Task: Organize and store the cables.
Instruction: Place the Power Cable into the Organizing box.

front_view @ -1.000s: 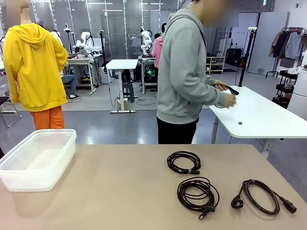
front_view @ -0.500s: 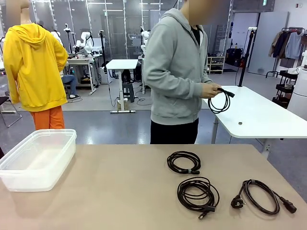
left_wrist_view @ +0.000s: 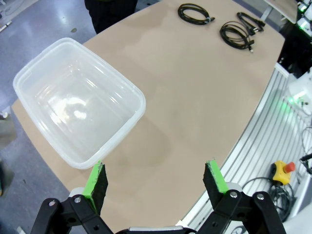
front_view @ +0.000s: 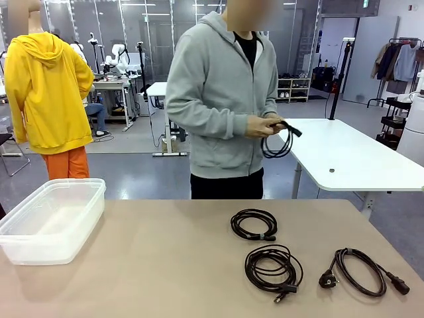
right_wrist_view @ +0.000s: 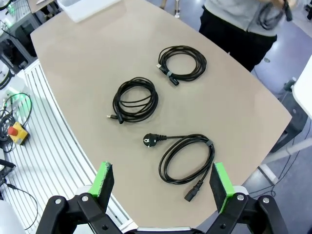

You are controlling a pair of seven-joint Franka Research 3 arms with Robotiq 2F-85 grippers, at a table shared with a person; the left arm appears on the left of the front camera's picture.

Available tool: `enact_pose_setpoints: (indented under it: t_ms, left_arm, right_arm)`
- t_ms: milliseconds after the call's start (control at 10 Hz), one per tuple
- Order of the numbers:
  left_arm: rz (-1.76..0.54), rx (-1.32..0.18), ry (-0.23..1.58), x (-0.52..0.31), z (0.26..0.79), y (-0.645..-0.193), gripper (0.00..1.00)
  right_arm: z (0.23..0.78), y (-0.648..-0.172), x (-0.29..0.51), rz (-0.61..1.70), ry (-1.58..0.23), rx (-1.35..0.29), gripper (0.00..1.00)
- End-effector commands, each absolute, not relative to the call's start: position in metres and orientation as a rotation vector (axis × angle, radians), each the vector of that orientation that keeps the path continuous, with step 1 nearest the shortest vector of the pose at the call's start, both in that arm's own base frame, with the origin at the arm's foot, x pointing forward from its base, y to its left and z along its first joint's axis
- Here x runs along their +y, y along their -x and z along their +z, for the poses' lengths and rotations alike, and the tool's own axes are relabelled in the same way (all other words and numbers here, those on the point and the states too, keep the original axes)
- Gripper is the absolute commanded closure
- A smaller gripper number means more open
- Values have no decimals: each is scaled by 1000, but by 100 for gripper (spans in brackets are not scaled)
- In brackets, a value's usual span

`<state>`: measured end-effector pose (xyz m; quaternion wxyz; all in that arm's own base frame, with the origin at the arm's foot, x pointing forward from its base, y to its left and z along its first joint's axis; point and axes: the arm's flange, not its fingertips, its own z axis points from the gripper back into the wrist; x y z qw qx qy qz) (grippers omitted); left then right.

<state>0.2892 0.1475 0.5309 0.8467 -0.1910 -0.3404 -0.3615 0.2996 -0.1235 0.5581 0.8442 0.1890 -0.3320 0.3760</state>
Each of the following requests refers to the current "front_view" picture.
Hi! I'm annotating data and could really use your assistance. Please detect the white table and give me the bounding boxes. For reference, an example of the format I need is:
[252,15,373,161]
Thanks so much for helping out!
[276,118,424,219]

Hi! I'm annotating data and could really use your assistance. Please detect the seated person in jeans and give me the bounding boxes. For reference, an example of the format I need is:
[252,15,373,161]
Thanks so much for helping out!
[84,102,112,137]

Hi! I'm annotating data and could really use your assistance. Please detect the coiled black cable grey tie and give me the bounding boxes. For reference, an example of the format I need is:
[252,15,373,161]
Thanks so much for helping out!
[230,208,278,242]

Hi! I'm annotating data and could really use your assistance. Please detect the black clothes rack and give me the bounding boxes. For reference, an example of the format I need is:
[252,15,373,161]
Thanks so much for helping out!
[366,37,424,109]

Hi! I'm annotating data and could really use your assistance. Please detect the beige mannequin head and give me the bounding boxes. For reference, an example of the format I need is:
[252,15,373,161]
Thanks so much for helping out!
[6,0,46,36]

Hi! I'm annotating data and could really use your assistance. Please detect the person's right forearm grey sleeve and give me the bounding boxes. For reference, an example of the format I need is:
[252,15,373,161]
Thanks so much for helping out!
[165,95,249,137]

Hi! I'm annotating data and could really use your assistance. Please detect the person in grey hoodie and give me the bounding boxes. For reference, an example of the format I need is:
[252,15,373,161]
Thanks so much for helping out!
[164,0,279,200]

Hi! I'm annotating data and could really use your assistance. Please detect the navy jacket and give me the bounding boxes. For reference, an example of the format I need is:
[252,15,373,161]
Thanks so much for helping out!
[377,42,403,81]

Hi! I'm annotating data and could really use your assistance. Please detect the thin black USB cable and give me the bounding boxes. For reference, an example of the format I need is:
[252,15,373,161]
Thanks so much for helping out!
[244,244,304,304]

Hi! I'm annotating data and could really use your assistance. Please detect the clear plastic storage bin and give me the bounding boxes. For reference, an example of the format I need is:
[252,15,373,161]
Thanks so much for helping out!
[0,178,107,266]

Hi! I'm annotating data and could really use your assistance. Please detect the black bags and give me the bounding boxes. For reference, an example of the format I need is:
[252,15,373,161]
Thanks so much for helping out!
[312,66,337,93]

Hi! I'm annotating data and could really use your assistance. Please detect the black tripod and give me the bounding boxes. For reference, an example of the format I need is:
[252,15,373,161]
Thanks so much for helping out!
[136,41,150,100]

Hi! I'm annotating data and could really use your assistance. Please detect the white cylindrical machine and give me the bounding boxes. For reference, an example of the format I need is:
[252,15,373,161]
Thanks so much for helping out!
[396,69,424,166]

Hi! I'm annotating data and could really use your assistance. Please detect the black utility cart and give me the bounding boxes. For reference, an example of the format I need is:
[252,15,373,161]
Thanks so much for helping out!
[376,97,413,150]

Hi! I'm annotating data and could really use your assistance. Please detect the black chair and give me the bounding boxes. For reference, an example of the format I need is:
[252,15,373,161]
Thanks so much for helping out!
[0,132,30,177]

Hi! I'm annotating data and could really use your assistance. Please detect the wooden shoe rack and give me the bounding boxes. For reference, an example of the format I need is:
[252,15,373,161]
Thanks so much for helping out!
[277,78,312,103]

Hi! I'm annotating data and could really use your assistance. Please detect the person's left forearm grey sleeve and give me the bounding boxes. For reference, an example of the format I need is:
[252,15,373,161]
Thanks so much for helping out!
[263,99,279,117]

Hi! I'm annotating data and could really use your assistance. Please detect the grey workbench desk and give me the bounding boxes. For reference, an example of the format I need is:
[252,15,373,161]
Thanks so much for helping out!
[91,78,138,133]

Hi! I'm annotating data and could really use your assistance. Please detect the black pole white top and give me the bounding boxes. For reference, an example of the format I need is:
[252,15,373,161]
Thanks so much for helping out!
[329,37,356,121]

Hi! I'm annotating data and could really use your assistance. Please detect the orange trousers on mannequin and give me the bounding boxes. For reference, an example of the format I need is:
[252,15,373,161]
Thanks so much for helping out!
[42,146,91,180]

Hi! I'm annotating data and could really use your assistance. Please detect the person's right hand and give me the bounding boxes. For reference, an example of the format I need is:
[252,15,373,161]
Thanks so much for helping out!
[245,114,283,138]

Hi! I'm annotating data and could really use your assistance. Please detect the light blue shirt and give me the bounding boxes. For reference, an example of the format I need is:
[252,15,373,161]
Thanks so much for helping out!
[393,44,419,83]

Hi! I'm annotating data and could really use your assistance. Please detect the yellow hoodie on mannequin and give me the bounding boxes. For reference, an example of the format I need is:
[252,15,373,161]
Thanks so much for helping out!
[3,32,95,156]

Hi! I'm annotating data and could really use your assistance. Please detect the black power cord round plug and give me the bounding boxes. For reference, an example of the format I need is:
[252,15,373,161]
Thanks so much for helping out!
[319,247,411,297]

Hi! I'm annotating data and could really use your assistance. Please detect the black stand white top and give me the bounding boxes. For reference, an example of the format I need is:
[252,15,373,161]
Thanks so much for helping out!
[87,32,107,74]

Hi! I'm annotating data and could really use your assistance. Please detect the black power cord grey plug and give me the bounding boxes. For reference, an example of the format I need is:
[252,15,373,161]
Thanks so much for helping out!
[261,119,303,159]

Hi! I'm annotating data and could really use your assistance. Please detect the beige coat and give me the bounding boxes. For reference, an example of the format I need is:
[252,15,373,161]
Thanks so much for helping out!
[370,43,390,80]

